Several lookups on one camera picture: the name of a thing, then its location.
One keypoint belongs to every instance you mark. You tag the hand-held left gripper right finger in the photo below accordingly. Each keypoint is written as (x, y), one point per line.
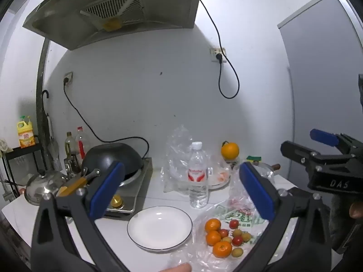
(256, 188)

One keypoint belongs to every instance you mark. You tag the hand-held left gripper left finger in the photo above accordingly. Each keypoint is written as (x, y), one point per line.
(106, 188)

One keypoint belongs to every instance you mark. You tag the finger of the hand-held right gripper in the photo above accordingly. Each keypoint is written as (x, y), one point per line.
(297, 150)
(323, 136)

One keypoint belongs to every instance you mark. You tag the printed clear plastic bag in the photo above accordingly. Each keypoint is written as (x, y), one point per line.
(224, 212)

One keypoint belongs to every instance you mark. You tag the white plate with dark rim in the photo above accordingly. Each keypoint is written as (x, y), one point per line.
(158, 226)

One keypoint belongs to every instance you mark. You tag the person's right hand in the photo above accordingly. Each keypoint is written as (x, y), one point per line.
(356, 211)

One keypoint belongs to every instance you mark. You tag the person's left hand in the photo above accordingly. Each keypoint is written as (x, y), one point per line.
(178, 268)

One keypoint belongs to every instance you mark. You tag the glass lid with brown knob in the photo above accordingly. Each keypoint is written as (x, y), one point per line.
(268, 172)

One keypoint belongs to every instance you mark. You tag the green and yellow sponge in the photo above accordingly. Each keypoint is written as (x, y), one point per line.
(253, 158)

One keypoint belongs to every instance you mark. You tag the white dish with pink food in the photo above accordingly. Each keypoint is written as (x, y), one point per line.
(221, 178)

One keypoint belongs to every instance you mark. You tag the steel induction cooker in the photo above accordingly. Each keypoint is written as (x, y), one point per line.
(141, 175)

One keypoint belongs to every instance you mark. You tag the large orange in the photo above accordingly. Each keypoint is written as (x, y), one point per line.
(230, 150)

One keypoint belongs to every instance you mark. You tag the bottle with red label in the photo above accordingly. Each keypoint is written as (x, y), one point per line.
(82, 144)

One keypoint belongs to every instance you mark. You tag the cooking oil bottle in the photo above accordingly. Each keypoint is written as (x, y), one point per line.
(69, 147)

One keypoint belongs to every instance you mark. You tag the clear water bottle red label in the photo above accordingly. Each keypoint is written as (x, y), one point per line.
(198, 175)

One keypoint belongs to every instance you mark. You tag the steel kettle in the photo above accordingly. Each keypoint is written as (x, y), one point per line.
(42, 187)

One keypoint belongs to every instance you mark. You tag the crumpled clear plastic bag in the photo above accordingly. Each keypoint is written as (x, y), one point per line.
(175, 153)

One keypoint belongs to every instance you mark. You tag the black umbrella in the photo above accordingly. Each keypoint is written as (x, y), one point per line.
(45, 124)

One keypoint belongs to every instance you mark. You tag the black metal rack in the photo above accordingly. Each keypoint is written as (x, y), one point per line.
(22, 150)

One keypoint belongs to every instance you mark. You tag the yellow detergent bottle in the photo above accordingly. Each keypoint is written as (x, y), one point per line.
(26, 136)

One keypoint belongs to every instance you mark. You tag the pale cloth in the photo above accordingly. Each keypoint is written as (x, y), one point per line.
(4, 146)

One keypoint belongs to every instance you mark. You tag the grey vertical pipe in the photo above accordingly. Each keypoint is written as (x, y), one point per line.
(41, 90)

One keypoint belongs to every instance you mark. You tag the steel range hood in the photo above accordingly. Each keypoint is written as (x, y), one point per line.
(127, 5)

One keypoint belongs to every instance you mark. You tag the white wall socket with plug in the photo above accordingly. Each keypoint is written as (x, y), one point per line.
(218, 53)
(68, 78)

